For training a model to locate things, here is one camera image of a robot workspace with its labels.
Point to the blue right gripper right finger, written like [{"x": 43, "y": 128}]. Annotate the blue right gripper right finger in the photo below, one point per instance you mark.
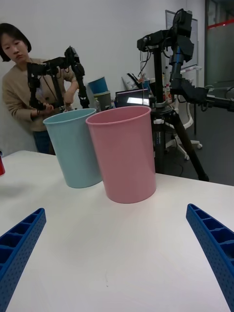
[{"x": 217, "y": 248}]

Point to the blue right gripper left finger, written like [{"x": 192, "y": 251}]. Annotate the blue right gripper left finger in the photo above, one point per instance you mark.
[{"x": 22, "y": 243}]

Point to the black control arm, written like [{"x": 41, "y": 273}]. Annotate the black control arm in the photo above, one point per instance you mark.
[{"x": 73, "y": 61}]

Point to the person's right hand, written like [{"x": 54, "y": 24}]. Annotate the person's right hand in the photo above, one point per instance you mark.
[{"x": 40, "y": 113}]

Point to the person's left hand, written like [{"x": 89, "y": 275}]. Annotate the person's left hand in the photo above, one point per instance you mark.
[{"x": 68, "y": 102}]

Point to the red drink can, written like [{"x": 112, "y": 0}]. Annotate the red drink can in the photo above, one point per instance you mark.
[{"x": 2, "y": 165}]

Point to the pale blue plastic bin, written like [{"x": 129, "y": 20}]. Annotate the pale blue plastic bin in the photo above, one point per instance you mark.
[{"x": 73, "y": 151}]

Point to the white office chair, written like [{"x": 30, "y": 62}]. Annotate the white office chair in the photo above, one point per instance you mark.
[{"x": 187, "y": 122}]

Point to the pink plastic bin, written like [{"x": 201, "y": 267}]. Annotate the pink plastic bin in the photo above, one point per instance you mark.
[{"x": 122, "y": 158}]

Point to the person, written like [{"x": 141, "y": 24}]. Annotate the person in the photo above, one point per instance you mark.
[{"x": 17, "y": 92}]

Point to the grey plastic bin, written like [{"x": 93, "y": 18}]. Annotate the grey plastic bin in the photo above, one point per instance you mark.
[{"x": 103, "y": 100}]

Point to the open laptop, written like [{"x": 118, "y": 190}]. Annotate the open laptop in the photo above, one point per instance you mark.
[{"x": 131, "y": 98}]

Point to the black tripod with crossbar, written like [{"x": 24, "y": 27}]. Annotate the black tripod with crossbar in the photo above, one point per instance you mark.
[{"x": 158, "y": 73}]

